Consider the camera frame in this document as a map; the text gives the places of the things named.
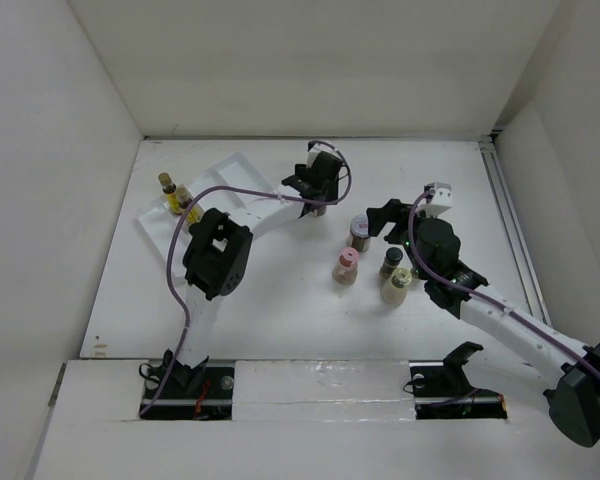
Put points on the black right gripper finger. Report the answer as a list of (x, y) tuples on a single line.
[(401, 232), (379, 217)]

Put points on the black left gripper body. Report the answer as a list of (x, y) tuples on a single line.
[(329, 192)]

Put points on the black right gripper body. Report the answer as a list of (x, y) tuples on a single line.
[(416, 227)]

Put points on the yellow label bottle gold cap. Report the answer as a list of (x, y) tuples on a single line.
[(169, 190)]

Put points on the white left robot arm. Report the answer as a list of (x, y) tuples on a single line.
[(216, 258)]

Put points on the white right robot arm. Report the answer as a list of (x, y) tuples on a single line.
[(569, 368)]

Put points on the dark cap spice jar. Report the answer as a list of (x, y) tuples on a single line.
[(392, 259)]

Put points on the cream cap sauce bottle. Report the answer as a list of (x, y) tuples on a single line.
[(395, 289)]

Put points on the pink cap spice bottle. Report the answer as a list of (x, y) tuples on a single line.
[(346, 268)]

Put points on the white divided organizer tray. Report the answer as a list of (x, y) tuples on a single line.
[(230, 185)]

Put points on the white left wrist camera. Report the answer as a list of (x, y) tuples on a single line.
[(320, 156)]

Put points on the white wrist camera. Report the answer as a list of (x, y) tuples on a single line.
[(320, 156), (439, 199)]

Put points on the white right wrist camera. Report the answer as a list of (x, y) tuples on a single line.
[(439, 199)]

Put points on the aluminium rail right side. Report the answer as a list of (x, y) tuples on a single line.
[(513, 231)]

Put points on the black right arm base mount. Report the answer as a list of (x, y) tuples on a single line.
[(441, 390)]

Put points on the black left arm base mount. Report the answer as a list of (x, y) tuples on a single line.
[(202, 393)]

